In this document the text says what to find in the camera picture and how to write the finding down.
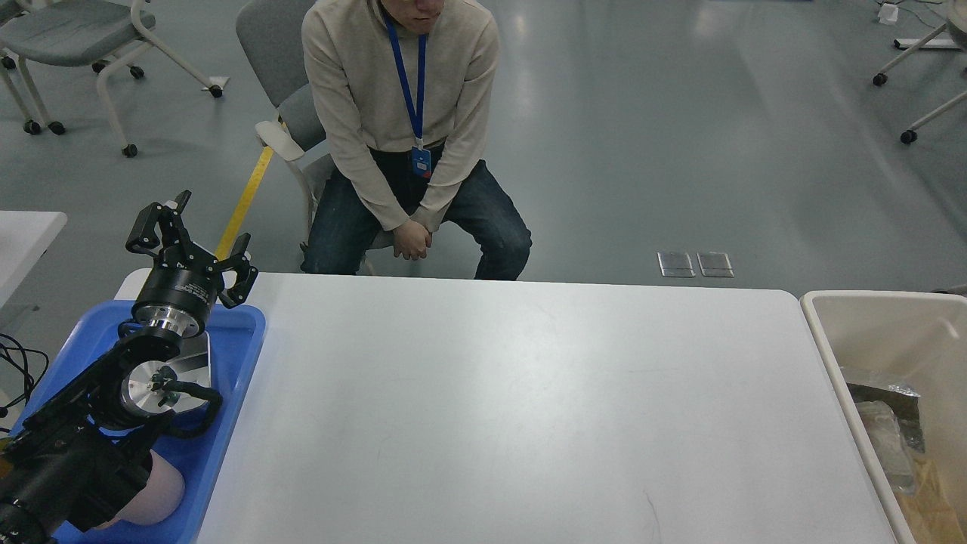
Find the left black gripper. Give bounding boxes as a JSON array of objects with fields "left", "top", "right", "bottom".
[{"left": 125, "top": 190, "right": 259, "bottom": 338}]

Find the square metal tin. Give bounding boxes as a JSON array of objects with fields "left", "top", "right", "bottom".
[{"left": 166, "top": 332, "right": 213, "bottom": 414}]

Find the pink mug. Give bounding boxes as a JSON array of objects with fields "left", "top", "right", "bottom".
[{"left": 94, "top": 449, "right": 184, "bottom": 530}]

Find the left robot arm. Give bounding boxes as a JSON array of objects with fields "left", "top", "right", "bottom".
[{"left": 1, "top": 190, "right": 265, "bottom": 543}]

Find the white side table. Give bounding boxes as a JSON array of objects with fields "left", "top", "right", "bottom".
[{"left": 1, "top": 210, "right": 68, "bottom": 306}]

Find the grey office chair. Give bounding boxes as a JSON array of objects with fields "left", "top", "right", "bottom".
[{"left": 236, "top": 1, "right": 336, "bottom": 250}]

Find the seated person beige sweater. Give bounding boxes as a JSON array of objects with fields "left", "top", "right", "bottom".
[{"left": 301, "top": 1, "right": 532, "bottom": 281}]

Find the left floor outlet plate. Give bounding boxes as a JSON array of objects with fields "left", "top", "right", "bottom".
[{"left": 657, "top": 251, "right": 697, "bottom": 278}]

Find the floor outlet plate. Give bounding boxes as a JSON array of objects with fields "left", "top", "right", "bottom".
[
  {"left": 697, "top": 252, "right": 734, "bottom": 278},
  {"left": 657, "top": 251, "right": 697, "bottom": 278}
]

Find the right floor outlet plate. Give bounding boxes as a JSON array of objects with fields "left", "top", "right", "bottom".
[{"left": 697, "top": 252, "right": 734, "bottom": 278}]

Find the beige plastic bin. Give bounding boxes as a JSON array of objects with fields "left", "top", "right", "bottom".
[{"left": 800, "top": 290, "right": 966, "bottom": 543}]

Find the white rolling stand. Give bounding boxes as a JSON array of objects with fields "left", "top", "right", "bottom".
[{"left": 872, "top": 0, "right": 967, "bottom": 145}]

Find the black cable bundle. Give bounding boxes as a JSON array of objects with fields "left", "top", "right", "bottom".
[{"left": 0, "top": 335, "right": 51, "bottom": 420}]

